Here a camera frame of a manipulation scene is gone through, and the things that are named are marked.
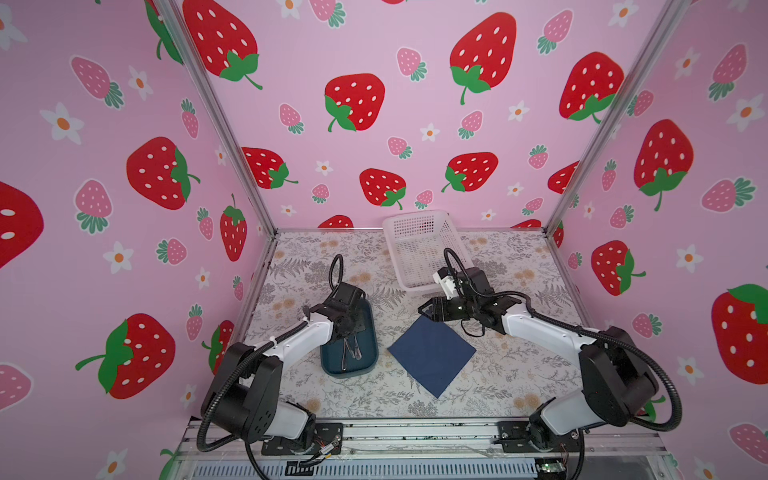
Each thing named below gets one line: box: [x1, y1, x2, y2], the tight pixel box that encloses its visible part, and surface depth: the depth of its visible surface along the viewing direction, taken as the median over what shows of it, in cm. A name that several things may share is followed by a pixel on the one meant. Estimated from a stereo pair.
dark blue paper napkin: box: [387, 315, 477, 399], surface depth 90 cm
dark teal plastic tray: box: [320, 298, 379, 379], surface depth 88 cm
